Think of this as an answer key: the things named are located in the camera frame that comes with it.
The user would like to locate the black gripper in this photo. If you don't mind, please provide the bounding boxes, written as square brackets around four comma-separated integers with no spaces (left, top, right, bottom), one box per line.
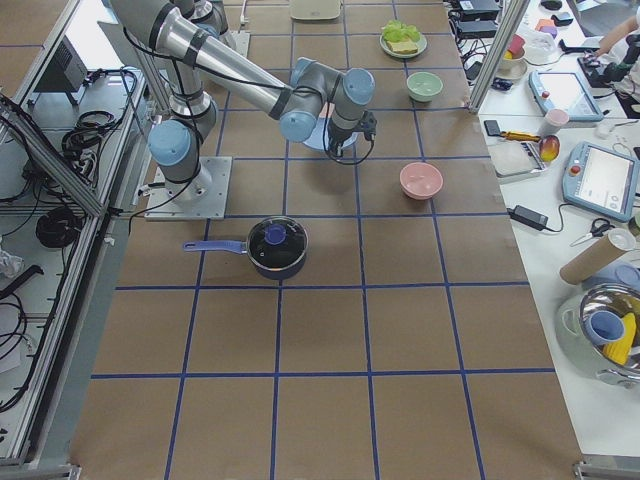
[327,110,377,150]

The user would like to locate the blue plate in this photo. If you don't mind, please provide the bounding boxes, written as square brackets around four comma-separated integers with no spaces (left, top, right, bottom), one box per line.
[303,117,329,151]

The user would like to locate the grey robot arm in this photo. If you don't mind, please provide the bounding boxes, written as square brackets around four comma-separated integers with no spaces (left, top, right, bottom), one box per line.
[171,0,229,36]
[111,1,377,163]

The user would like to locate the pink bowl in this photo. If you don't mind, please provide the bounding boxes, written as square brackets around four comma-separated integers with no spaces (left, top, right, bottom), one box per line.
[399,162,444,200]

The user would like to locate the green bowl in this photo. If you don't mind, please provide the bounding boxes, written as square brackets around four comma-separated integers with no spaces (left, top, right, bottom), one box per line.
[406,72,444,103]

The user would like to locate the bread slice on plate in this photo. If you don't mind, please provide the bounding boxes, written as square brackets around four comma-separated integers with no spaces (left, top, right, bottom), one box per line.
[385,40,418,55]

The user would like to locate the green lettuce leaf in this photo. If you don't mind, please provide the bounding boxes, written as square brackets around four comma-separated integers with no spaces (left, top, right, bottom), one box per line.
[382,20,420,42]

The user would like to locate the green plate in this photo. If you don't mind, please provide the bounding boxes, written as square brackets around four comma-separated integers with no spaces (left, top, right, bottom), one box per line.
[379,33,428,59]

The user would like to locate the dark blue pot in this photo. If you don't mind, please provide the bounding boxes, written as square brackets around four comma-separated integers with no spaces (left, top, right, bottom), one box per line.
[183,216,308,280]

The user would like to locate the cream toaster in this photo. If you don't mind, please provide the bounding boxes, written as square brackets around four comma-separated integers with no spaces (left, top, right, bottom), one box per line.
[289,0,342,21]

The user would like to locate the bowl with toy fruit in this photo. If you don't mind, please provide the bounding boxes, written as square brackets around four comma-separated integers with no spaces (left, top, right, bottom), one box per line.
[496,34,527,80]

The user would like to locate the black laptop power brick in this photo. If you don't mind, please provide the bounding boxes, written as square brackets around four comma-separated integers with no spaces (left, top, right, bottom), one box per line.
[507,205,548,231]

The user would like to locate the pink cup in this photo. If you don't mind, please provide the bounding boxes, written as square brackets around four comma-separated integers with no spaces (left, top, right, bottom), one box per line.
[539,108,570,137]

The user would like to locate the blue teach pendant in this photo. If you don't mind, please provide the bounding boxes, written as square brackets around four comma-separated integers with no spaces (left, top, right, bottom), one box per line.
[528,71,604,123]
[562,142,639,222]

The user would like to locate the scissors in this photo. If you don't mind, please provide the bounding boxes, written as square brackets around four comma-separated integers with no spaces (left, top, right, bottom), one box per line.
[570,217,615,247]

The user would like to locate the cardboard tube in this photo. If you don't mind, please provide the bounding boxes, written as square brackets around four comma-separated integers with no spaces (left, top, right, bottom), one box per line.
[559,228,636,285]

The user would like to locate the steel bowl with toys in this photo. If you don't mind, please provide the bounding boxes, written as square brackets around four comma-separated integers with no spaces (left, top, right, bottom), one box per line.
[555,284,639,388]

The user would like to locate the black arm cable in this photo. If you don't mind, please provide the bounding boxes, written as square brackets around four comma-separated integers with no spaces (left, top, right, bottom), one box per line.
[322,99,377,166]

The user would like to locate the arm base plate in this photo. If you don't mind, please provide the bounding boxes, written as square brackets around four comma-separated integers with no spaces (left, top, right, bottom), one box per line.
[226,30,250,58]
[144,156,233,221]

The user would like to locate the aluminium frame post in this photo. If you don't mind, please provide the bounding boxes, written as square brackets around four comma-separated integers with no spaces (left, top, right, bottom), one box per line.
[468,0,529,113]

